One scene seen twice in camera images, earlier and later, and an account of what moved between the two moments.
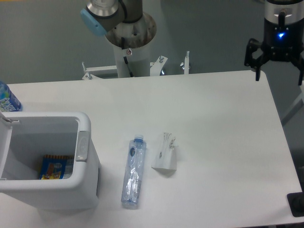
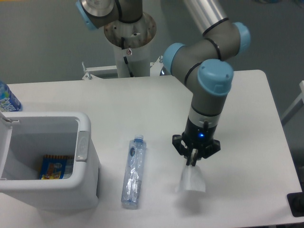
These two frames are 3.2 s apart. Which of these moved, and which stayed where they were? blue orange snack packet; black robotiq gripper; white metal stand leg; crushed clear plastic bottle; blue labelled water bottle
Moved: black robotiq gripper
Stayed: blue labelled water bottle; blue orange snack packet; crushed clear plastic bottle; white metal stand leg
